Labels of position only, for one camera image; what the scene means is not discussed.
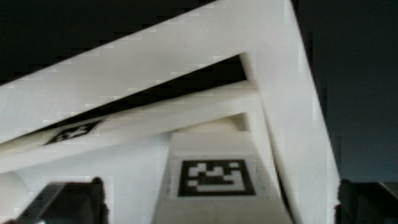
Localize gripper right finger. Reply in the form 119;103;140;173
334;179;398;224

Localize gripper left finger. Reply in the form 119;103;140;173
5;177;110;224

